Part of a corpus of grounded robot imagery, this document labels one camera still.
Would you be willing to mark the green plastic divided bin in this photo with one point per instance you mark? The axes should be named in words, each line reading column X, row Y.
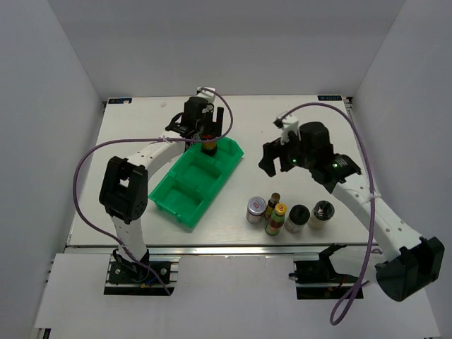
column 193, row 182

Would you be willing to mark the red cap sauce bottle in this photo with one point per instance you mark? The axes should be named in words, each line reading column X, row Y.
column 208, row 146

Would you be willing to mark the silver lid glass jar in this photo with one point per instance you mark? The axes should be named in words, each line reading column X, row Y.
column 256, row 208

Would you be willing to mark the black lid spice jar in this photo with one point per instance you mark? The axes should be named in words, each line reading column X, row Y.
column 297, row 218

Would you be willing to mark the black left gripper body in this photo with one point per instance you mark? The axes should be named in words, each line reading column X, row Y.
column 200, row 128

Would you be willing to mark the blue label sticker left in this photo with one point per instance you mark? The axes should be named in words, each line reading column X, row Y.
column 119, row 101

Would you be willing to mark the yellow label brown bottle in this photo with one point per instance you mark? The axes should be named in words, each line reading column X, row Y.
column 272, row 202

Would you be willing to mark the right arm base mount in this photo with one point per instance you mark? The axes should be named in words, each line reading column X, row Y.
column 313, row 273

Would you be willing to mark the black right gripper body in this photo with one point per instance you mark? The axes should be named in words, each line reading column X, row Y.
column 306, row 158

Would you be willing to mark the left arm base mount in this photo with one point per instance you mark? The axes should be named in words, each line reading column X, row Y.
column 123, row 282

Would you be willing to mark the black grinder white jar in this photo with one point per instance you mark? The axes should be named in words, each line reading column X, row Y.
column 321, row 213

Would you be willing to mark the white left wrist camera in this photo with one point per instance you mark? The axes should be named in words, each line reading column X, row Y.
column 208, row 94

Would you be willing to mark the blue label sticker right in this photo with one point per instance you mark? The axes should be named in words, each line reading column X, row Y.
column 326, row 98

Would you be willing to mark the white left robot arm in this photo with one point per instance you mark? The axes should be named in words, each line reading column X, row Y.
column 129, row 180

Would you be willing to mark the green label sauce bottle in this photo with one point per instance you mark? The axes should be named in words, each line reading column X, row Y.
column 276, row 219

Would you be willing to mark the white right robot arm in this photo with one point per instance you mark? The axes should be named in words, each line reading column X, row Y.
column 410, row 261

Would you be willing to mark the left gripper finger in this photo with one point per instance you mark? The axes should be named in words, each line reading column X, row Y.
column 219, row 121
column 208, row 124

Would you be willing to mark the blue label sticker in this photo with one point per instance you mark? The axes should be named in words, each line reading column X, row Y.
column 119, row 101
column 326, row 98

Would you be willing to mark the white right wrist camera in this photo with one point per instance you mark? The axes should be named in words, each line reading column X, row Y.
column 288, row 124

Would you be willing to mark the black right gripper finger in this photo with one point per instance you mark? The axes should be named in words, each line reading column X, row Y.
column 287, row 162
column 271, row 151

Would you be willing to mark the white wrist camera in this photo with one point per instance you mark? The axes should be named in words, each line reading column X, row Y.
column 288, row 124
column 208, row 94

